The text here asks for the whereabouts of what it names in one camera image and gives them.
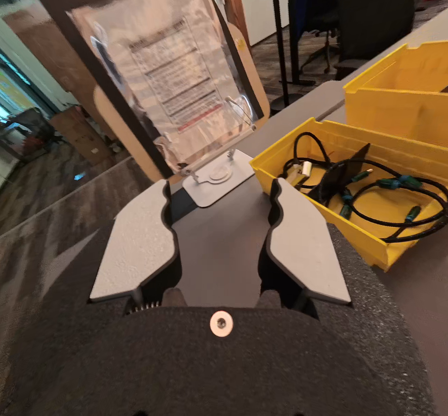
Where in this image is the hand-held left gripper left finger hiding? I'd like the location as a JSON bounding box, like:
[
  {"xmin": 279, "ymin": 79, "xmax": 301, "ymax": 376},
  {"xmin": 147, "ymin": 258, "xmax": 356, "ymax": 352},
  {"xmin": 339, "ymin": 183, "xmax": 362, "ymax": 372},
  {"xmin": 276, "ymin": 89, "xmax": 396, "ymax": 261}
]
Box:
[{"xmin": 89, "ymin": 179, "xmax": 182, "ymax": 307}]

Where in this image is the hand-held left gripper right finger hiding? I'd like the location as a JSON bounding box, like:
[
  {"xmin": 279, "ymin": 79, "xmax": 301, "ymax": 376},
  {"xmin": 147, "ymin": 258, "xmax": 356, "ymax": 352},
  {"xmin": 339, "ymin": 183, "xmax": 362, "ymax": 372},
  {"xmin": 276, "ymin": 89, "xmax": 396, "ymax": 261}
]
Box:
[{"xmin": 258, "ymin": 177, "xmax": 352, "ymax": 310}]

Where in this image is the yellow plastic bin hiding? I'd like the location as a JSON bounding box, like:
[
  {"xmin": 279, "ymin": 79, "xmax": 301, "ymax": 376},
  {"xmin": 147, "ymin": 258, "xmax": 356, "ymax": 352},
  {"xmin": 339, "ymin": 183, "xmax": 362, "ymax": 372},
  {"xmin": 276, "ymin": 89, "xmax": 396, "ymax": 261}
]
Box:
[
  {"xmin": 344, "ymin": 40, "xmax": 448, "ymax": 148},
  {"xmin": 249, "ymin": 118, "xmax": 448, "ymax": 272}
]

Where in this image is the silver adapter hub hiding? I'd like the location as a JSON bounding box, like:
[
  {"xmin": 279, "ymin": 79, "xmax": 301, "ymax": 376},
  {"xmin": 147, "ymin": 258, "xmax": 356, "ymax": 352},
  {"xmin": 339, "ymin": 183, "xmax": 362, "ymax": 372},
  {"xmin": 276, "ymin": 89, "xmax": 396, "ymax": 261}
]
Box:
[{"xmin": 291, "ymin": 161, "xmax": 314, "ymax": 187}]

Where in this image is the thin braided black cable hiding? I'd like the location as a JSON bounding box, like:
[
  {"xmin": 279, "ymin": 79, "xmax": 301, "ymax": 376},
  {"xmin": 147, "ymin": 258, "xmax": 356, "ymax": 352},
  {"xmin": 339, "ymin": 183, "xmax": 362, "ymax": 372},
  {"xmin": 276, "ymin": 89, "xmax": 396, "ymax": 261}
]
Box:
[{"xmin": 350, "ymin": 162, "xmax": 401, "ymax": 183}]

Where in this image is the black bin divider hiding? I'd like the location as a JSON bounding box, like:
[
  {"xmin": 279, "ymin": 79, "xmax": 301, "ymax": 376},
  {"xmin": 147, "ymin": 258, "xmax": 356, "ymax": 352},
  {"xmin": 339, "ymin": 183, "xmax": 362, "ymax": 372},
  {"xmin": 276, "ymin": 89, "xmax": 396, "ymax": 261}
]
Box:
[{"xmin": 308, "ymin": 143, "xmax": 371, "ymax": 204}]

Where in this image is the white sign stand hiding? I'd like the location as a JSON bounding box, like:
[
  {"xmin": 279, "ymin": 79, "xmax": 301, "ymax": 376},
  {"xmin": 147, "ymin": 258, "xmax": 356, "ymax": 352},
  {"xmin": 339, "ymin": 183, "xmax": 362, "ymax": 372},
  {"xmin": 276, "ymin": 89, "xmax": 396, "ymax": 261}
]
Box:
[{"xmin": 177, "ymin": 150, "xmax": 255, "ymax": 209}]

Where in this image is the large cardboard box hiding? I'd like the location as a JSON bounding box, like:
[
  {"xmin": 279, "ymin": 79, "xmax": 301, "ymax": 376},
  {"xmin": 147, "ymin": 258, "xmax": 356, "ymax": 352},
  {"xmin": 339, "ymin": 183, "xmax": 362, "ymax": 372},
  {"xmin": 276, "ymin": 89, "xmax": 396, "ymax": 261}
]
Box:
[{"xmin": 51, "ymin": 106, "xmax": 111, "ymax": 166}]

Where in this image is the framed instruction sign board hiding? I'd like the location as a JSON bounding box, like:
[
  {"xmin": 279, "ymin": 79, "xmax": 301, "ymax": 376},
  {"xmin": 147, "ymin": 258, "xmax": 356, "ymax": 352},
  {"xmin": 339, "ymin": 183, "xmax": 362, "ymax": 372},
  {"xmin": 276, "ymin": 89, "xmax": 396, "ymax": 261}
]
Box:
[{"xmin": 21, "ymin": 0, "xmax": 271, "ymax": 183}]

